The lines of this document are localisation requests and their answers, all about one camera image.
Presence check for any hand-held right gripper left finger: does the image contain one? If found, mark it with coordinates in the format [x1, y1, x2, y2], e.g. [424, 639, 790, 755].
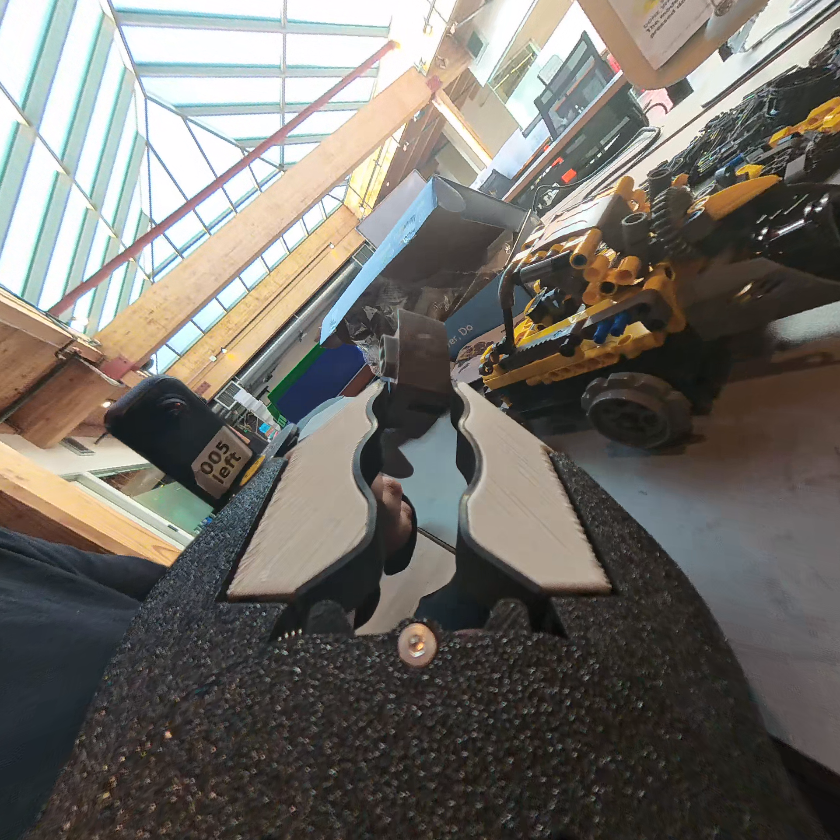
[227, 379, 389, 624]

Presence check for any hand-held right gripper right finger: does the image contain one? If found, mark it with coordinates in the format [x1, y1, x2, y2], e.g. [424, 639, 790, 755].
[450, 381, 613, 627]

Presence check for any grey curved panel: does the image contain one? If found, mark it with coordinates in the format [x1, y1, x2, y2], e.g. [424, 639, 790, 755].
[377, 308, 455, 427]

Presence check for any pile of black track links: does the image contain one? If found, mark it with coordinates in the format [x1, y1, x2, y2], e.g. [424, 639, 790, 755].
[646, 29, 840, 191]

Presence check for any person's left forearm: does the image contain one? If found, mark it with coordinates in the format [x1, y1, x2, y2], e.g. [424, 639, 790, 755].
[0, 525, 168, 840]

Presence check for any grey desk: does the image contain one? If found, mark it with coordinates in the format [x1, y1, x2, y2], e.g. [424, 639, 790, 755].
[357, 39, 840, 775]

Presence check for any person's left hand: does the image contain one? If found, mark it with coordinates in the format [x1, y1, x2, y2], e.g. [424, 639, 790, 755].
[371, 476, 416, 572]

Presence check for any blue bin with green lid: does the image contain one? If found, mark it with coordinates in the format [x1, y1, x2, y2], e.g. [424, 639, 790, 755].
[268, 344, 365, 424]

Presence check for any partly built yellow robot vehicle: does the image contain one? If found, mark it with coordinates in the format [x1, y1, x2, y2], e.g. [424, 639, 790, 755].
[479, 95, 840, 454]

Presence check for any clear plastic bag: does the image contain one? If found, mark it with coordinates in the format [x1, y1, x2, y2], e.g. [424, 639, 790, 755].
[341, 279, 411, 382]

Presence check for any red pipe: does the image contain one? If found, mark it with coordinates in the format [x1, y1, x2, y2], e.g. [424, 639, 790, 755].
[49, 41, 401, 319]

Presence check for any blue cardboard kit box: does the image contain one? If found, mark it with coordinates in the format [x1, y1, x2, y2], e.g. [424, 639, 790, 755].
[320, 174, 547, 385]

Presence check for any black office chair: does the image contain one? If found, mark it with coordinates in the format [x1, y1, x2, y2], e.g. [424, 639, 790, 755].
[535, 31, 651, 178]

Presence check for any instruction sheet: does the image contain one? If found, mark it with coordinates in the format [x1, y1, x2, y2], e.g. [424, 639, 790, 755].
[607, 0, 723, 70]

